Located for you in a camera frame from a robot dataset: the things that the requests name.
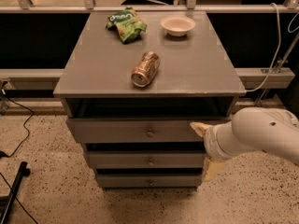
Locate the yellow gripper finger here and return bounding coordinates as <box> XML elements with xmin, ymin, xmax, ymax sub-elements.
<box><xmin>190</xmin><ymin>122</ymin><xmax>211</xmax><ymax>137</ymax></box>

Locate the grey top drawer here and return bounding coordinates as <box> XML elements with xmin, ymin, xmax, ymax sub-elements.
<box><xmin>66</xmin><ymin>118</ymin><xmax>228</xmax><ymax>144</ymax></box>

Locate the grey drawer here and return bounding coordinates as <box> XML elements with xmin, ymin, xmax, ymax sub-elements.
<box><xmin>84</xmin><ymin>150</ymin><xmax>206</xmax><ymax>169</ymax></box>
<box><xmin>66</xmin><ymin>118</ymin><xmax>228</xmax><ymax>144</ymax></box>
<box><xmin>96</xmin><ymin>175</ymin><xmax>202</xmax><ymax>189</ymax></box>

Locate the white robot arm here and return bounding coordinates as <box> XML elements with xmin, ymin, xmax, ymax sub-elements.
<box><xmin>190</xmin><ymin>107</ymin><xmax>299</xmax><ymax>182</ymax></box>

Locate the grey drawer cabinet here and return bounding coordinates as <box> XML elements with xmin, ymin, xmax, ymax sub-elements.
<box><xmin>54</xmin><ymin>12</ymin><xmax>245</xmax><ymax>178</ymax></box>

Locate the grey bottom drawer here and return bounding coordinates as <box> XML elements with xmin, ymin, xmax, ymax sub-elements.
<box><xmin>96</xmin><ymin>175</ymin><xmax>202</xmax><ymax>189</ymax></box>

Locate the grey middle drawer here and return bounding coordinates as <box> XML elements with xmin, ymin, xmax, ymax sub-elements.
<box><xmin>84</xmin><ymin>150</ymin><xmax>206</xmax><ymax>169</ymax></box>

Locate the copper soda can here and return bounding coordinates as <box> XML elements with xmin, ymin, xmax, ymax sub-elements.
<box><xmin>131</xmin><ymin>51</ymin><xmax>161</xmax><ymax>88</ymax></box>

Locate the white bowl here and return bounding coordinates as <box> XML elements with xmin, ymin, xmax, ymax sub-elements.
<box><xmin>161</xmin><ymin>16</ymin><xmax>195</xmax><ymax>37</ymax></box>

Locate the green chip bag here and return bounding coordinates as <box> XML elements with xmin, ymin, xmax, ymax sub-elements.
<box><xmin>106</xmin><ymin>7</ymin><xmax>148</xmax><ymax>44</ymax></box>

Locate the black stand leg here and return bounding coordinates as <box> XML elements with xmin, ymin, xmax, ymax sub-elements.
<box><xmin>0</xmin><ymin>161</ymin><xmax>30</xmax><ymax>224</ymax></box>

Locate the metal railing frame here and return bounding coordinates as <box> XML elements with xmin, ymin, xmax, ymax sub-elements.
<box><xmin>0</xmin><ymin>0</ymin><xmax>299</xmax><ymax>91</ymax></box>

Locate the white cable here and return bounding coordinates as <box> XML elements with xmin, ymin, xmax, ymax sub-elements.
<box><xmin>245</xmin><ymin>2</ymin><xmax>282</xmax><ymax>93</ymax></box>

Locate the black floor cable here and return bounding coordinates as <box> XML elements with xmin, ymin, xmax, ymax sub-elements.
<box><xmin>0</xmin><ymin>91</ymin><xmax>36</xmax><ymax>159</ymax></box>

